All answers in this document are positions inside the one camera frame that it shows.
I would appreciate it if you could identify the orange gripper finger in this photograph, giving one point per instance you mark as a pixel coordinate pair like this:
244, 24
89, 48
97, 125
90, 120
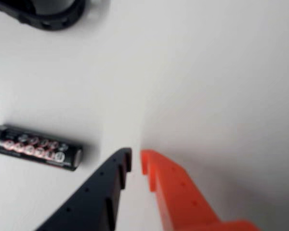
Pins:
180, 202

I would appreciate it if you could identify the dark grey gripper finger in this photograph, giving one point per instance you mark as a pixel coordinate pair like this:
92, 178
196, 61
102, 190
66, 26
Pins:
91, 204

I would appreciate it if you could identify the black AA battery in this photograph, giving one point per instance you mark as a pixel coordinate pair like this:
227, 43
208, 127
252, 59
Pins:
38, 146

